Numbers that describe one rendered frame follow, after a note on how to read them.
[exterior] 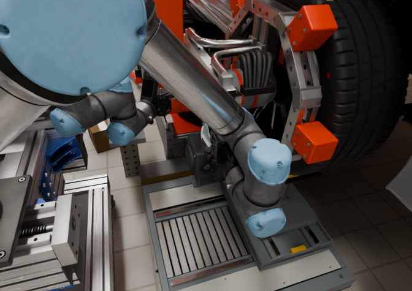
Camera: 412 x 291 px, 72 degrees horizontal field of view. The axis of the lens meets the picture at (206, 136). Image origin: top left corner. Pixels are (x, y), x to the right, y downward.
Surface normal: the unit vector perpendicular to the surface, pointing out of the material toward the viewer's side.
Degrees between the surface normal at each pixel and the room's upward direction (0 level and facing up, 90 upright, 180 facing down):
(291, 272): 0
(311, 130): 0
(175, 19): 90
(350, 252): 0
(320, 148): 90
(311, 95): 45
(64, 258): 90
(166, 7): 90
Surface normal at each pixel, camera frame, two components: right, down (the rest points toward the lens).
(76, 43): 0.38, 0.53
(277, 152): 0.04, -0.78
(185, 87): 0.22, 0.66
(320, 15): 0.21, -0.29
